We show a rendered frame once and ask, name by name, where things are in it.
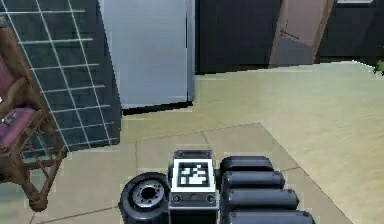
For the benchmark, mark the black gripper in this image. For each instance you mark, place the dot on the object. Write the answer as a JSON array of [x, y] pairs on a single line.
[[143, 196]]

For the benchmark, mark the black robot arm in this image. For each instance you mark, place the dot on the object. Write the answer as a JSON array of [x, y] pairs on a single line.
[[253, 196]]

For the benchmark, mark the brown wooden chair purple cushions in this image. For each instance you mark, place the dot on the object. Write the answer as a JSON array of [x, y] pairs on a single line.
[[20, 126]]

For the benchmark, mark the silver grey fridge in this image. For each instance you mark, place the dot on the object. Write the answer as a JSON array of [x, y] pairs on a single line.
[[150, 53]]

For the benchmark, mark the small grey object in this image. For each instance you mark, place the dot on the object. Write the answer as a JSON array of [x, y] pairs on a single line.
[[8, 118]]

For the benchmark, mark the brown room door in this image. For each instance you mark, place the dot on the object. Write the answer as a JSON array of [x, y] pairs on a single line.
[[300, 30]]

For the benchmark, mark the green house plant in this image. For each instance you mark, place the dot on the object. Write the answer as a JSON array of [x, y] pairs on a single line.
[[379, 68]]

